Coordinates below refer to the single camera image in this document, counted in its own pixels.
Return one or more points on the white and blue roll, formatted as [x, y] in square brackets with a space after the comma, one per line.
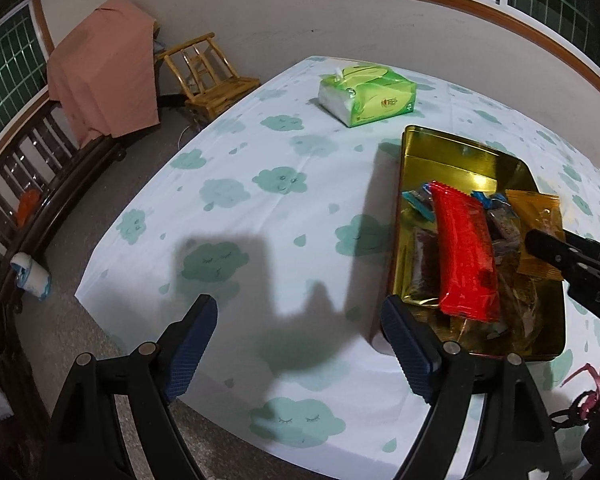
[30, 275]

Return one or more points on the side window with grille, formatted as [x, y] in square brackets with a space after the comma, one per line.
[10, 60]

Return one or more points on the orange snack packet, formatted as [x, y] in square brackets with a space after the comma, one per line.
[535, 210]

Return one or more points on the maroon and gold tin box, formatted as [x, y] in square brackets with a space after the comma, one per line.
[445, 160]

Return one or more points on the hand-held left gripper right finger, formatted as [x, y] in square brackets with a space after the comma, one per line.
[412, 350]

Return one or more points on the orange object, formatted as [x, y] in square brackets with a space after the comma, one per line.
[28, 207]

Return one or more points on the cloud print tablecloth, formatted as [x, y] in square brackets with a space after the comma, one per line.
[280, 135]

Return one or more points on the red snack packet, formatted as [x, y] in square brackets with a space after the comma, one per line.
[465, 250]

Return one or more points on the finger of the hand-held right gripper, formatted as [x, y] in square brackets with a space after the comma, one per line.
[545, 246]

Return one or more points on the blue-edged clear snack packet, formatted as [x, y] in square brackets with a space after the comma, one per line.
[420, 203]

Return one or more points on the dark wooden bench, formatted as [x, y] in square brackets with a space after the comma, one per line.
[70, 180]

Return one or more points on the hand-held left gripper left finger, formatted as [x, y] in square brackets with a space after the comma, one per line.
[192, 345]

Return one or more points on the blue candy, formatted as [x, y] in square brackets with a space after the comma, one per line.
[485, 200]

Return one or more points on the yellow clear-window snack packet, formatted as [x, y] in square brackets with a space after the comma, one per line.
[425, 265]

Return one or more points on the clear packet of fried snack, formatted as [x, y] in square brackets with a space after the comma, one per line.
[520, 300]

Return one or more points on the green tissue pack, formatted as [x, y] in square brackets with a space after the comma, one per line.
[375, 95]

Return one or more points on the wooden chair with cloth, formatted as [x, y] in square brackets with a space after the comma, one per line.
[105, 60]

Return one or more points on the bamboo chair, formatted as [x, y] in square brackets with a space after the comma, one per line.
[215, 90]

